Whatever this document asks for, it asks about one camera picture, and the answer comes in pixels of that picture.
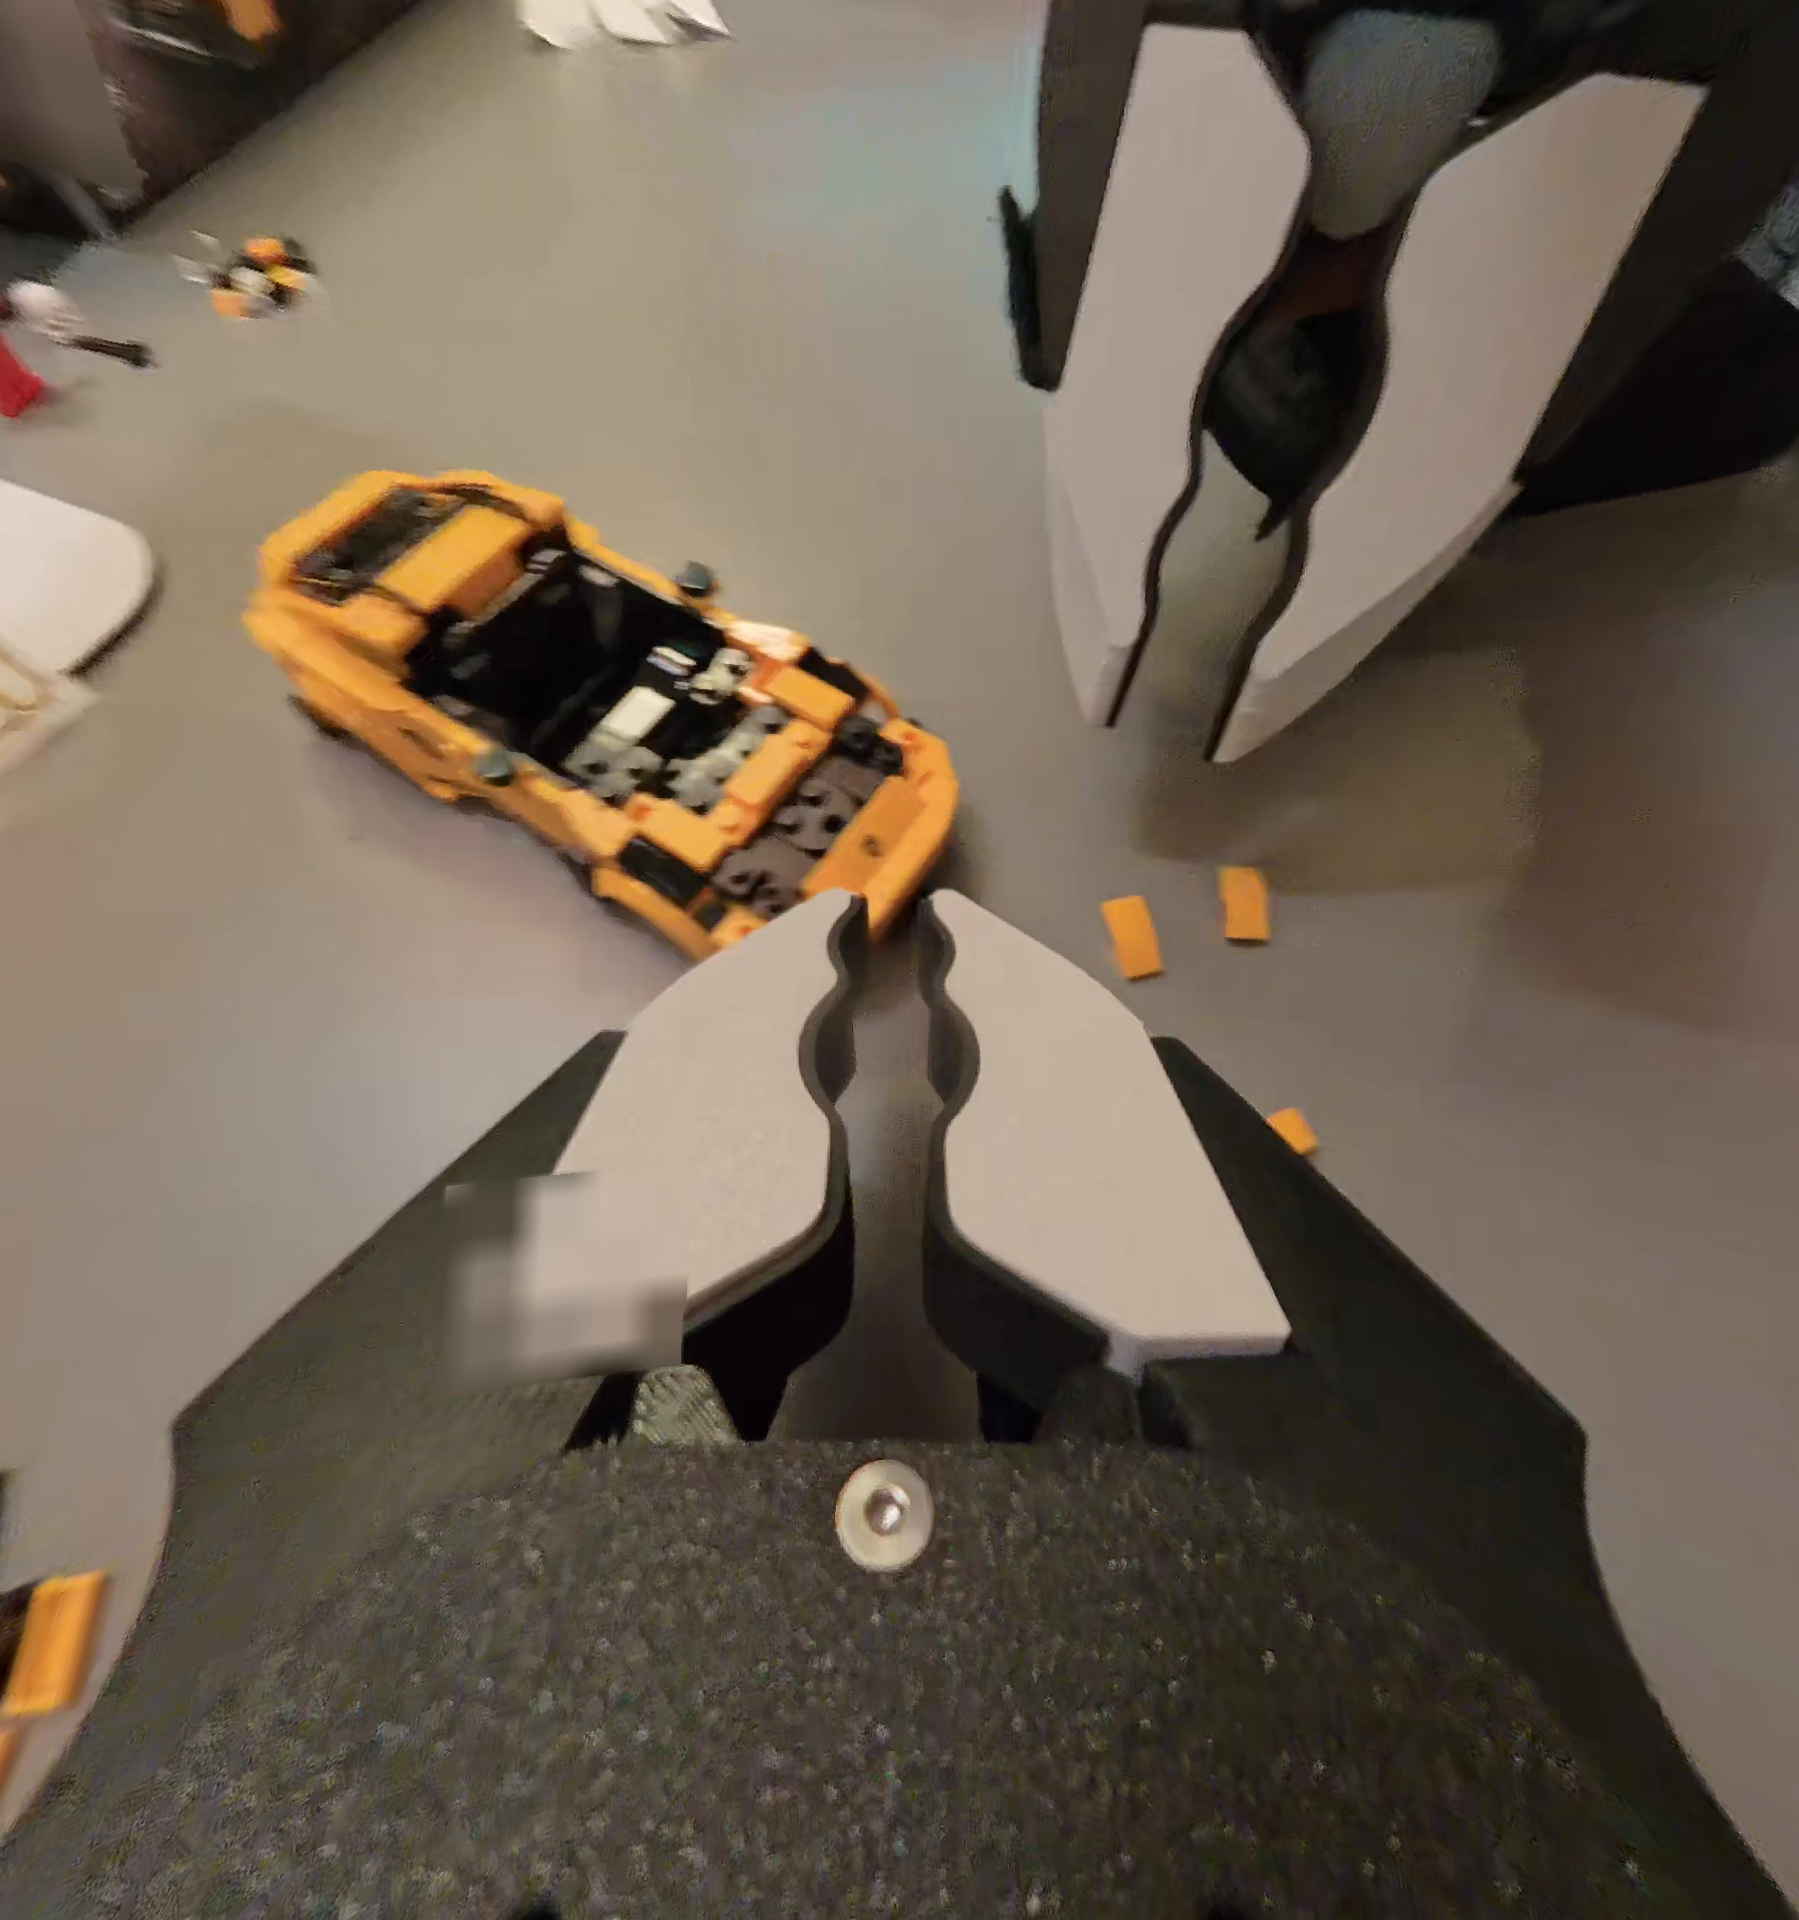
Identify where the white rounded paper sheet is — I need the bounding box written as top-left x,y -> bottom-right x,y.
0,456 -> 155,677

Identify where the pile of orange black lego pieces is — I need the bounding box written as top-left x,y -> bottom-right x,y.
0,1469 -> 110,1870

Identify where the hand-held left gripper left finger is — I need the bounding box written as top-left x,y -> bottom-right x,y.
553,888 -> 871,1433

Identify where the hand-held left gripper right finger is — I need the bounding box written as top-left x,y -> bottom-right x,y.
917,888 -> 1291,1433

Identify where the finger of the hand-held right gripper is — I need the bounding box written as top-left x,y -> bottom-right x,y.
1205,71 -> 1707,763
1043,18 -> 1313,730

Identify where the small heap of mixed lego pieces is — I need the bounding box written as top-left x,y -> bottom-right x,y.
179,232 -> 319,321

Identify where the dark lego set box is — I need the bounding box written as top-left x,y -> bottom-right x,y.
74,0 -> 435,211

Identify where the white crumpled paper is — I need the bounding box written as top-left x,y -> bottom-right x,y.
515,0 -> 731,50

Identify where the orange lego car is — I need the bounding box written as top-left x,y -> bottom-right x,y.
243,468 -> 963,962

